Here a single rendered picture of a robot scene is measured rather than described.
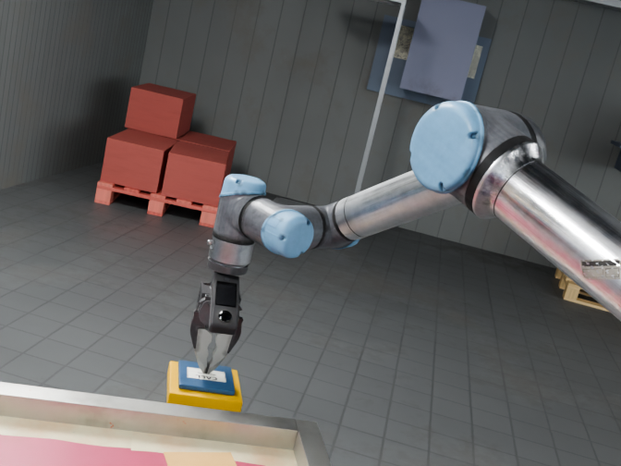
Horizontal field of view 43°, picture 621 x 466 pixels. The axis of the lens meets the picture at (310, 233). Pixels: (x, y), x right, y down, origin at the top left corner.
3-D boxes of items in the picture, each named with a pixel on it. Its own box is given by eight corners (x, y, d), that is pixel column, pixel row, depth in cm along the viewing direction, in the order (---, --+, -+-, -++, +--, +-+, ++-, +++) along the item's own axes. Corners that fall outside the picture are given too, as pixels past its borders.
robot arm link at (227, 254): (256, 248, 136) (209, 239, 134) (250, 273, 137) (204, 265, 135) (252, 236, 143) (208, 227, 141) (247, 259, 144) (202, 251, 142)
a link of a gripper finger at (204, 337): (204, 361, 147) (213, 316, 145) (205, 376, 142) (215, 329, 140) (188, 360, 147) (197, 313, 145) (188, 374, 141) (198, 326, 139)
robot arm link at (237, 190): (245, 184, 130) (214, 170, 136) (231, 247, 132) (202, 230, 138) (280, 186, 135) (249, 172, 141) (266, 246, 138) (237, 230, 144)
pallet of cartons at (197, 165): (137, 168, 754) (152, 81, 734) (254, 200, 740) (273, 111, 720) (62, 193, 608) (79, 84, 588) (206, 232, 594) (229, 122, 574)
